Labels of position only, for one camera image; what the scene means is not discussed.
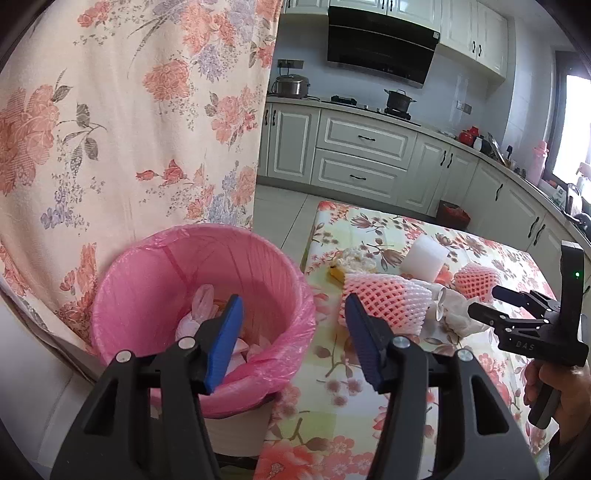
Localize cream lower cabinets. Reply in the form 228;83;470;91
256;102;583;273

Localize small pink foam net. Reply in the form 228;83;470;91
454;263;502;303

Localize black cooking pot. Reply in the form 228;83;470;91
384;89;417;114

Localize black range hood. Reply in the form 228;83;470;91
327;6;440;89

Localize black gas stove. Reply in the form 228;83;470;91
330;95;411;121

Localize kitchen window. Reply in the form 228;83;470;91
551;51;591;185

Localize large pink foam net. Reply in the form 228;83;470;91
338;272;432;335

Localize cream upper cabinets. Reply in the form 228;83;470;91
283;0;509;77

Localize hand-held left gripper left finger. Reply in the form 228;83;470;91
50;294;245;480

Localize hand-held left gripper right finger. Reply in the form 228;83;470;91
345;293;541;480

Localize steel rice cooker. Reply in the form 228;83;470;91
271;74;311;99

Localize pink-lined trash bin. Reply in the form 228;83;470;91
90;224;317;457

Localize cream cabinets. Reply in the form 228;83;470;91
256;102;583;273
283;0;509;77

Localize white tissue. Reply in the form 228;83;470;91
443;288;490;335

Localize red bag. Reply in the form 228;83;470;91
436;200;471;232

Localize pink thermos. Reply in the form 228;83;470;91
526;141;550;185

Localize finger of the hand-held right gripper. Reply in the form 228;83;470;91
492;285;561;317
467;302;548;334

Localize floral curtain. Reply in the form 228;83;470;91
0;0;283;356

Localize person's right hand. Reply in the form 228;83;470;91
524;357;591;439

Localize floral tablecloth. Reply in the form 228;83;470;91
254;200;561;480

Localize white foam roll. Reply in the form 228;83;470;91
403;236;448;282

